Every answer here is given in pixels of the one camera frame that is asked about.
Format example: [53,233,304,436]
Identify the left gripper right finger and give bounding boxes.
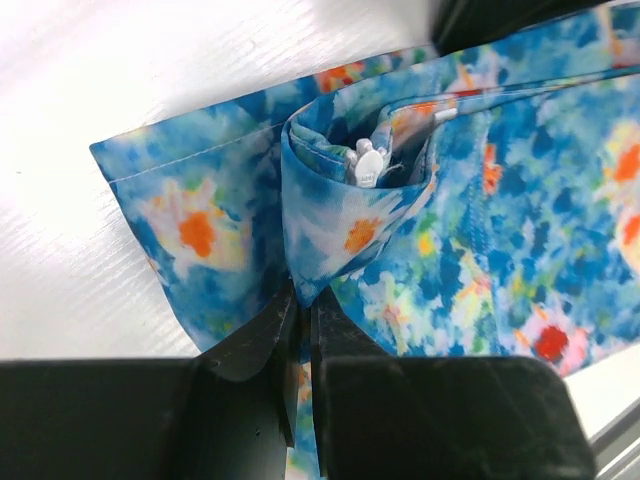
[309,290,597,479]

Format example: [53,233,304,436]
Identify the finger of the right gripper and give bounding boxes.
[429,0,603,55]

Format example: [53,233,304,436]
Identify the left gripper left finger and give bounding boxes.
[1,284,300,479]

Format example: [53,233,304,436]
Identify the blue floral skirt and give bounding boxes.
[90,2,639,479]

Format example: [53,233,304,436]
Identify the aluminium rail frame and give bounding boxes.
[591,400,640,480]

